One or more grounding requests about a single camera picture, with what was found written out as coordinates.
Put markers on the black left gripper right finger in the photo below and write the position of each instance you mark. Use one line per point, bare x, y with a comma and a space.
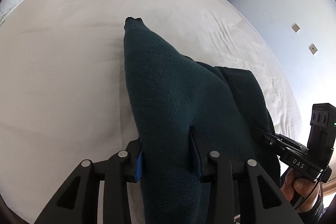
240, 191

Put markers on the white bed mattress sheet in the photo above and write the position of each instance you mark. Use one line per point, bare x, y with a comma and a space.
63, 90

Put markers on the upper beige wall switch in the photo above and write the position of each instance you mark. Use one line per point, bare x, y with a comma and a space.
296, 27

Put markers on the person's right hand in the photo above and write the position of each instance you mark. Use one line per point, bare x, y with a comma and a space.
303, 187

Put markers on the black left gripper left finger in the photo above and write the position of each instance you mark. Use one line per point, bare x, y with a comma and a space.
76, 201

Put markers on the dark green knit sweater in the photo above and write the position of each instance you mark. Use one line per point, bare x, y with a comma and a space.
170, 94

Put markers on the lower beige wall socket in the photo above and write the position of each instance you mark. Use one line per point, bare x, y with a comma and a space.
313, 49

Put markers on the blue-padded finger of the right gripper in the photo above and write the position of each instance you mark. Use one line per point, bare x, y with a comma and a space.
276, 142

